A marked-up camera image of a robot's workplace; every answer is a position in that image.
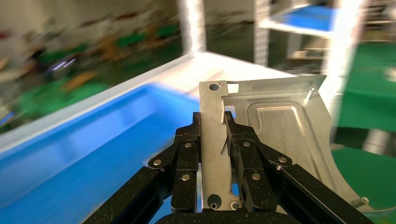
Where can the white perforated shelf upright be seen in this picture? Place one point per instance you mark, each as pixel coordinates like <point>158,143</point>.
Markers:
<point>342,46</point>
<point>191,24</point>

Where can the grey background rack post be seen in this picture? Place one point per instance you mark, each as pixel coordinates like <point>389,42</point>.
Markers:
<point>261,31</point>

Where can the background blue tray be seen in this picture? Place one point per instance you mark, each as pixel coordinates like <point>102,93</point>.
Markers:
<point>309,18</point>

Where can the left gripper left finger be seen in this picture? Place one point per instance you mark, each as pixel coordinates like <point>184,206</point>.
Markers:
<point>185,160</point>

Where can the blue plastic tray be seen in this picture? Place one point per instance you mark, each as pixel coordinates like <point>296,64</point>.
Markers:
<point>77,148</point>

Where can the grey sheet metal bracket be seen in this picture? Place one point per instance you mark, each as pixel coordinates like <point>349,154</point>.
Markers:
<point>278,130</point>

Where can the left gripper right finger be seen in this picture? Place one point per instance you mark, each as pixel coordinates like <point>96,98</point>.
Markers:
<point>253,173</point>

